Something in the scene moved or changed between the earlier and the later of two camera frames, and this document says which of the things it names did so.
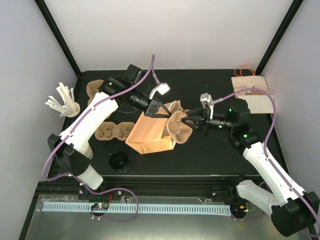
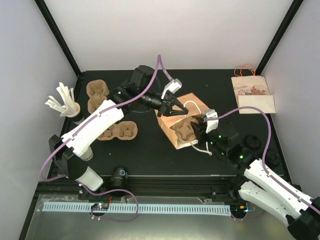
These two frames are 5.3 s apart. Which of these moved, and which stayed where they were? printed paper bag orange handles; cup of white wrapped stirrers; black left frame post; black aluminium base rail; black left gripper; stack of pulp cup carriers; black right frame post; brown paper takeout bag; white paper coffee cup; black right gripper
Moved: black right gripper; black left gripper; brown paper takeout bag
Stayed: black aluminium base rail; black left frame post; printed paper bag orange handles; cup of white wrapped stirrers; white paper coffee cup; black right frame post; stack of pulp cup carriers
